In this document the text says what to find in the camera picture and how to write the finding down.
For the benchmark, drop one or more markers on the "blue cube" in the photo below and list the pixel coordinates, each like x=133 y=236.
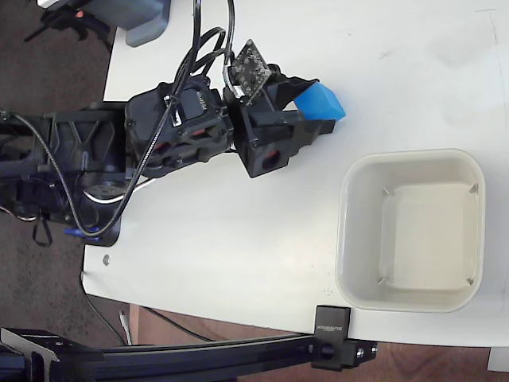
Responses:
x=322 y=104

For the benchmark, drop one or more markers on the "black aluminium rail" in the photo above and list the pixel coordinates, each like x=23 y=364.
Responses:
x=179 y=356

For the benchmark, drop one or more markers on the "small metal screw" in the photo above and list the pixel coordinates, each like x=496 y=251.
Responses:
x=106 y=259

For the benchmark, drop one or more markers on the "black stand with orange button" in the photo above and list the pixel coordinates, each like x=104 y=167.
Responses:
x=59 y=20

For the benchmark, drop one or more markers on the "white square plastic bin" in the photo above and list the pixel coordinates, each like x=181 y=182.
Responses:
x=425 y=231

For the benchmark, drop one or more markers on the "black table clamp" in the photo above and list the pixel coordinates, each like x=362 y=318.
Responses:
x=332 y=338

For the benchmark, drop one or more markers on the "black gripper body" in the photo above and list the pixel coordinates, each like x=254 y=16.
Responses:
x=270 y=135

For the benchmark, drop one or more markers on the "gripper-mounted camera circuit board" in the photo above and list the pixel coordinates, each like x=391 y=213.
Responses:
x=250 y=67

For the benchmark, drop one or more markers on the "white paper sheet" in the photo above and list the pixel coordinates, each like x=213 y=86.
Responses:
x=499 y=360

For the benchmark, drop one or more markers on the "gray device base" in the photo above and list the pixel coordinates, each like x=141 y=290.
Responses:
x=139 y=20

